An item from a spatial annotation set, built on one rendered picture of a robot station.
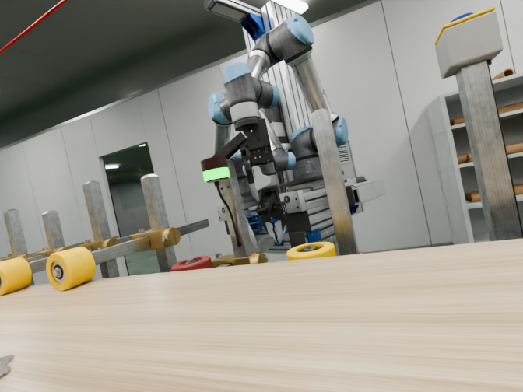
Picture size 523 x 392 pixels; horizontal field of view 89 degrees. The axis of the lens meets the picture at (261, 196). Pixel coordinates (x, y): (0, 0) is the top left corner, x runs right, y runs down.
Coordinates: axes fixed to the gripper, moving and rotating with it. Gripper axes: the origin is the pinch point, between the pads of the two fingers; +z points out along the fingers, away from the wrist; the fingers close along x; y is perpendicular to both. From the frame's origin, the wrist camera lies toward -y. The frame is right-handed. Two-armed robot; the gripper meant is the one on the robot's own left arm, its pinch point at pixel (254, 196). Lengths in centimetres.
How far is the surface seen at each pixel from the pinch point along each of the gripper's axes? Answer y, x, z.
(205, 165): -7.9, -13.8, -9.1
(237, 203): -3.6, -8.0, 0.7
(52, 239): -75, 17, 0
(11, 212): -98, 26, -13
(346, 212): 19.2, -17.3, 6.9
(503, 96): 242, 206, -45
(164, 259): -28.3, 0.0, 11.9
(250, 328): 2, -50, 11
